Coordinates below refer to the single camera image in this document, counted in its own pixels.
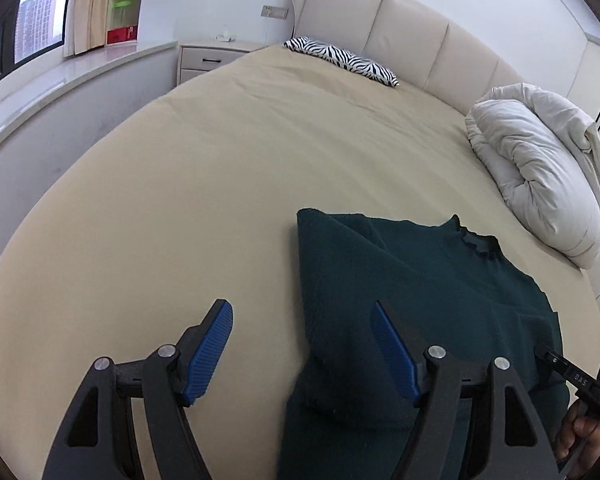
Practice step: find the red box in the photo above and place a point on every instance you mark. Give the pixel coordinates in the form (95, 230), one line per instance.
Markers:
(122, 35)

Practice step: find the dark framed window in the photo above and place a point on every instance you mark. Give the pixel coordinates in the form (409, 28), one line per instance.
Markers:
(35, 15)

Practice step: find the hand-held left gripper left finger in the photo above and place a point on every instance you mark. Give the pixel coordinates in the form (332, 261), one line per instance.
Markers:
(207, 355)

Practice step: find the white folded duvet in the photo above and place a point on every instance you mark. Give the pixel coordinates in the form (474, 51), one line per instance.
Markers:
(530, 170)

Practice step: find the cream nightstand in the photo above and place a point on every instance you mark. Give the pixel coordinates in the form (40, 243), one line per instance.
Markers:
(205, 60)

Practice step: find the white window sill counter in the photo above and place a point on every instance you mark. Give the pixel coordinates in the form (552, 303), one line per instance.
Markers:
(55, 110)

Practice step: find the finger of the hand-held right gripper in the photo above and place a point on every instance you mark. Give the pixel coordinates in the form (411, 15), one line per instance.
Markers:
(577, 377)

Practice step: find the person's right hand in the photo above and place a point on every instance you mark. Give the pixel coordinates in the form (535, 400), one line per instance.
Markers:
(580, 430)

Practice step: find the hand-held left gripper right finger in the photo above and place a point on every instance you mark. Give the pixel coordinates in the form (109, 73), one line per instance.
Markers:
(395, 355)

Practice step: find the beige curtain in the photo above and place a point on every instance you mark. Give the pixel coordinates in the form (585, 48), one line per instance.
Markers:
(92, 5)

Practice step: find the cream padded headboard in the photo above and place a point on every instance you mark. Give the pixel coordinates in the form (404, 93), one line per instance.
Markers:
(410, 25)

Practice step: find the bed with beige sheet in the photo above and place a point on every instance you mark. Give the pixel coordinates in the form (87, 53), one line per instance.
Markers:
(180, 185)

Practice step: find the wall switch panel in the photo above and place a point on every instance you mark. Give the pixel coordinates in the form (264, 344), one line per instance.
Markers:
(275, 11)

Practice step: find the green lidded container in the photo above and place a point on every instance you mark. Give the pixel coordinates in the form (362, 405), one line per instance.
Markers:
(121, 10)

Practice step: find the dark green sweater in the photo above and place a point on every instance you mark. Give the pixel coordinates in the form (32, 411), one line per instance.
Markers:
(380, 270)

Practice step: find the zebra print pillow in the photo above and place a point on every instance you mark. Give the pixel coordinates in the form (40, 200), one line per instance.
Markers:
(340, 58)

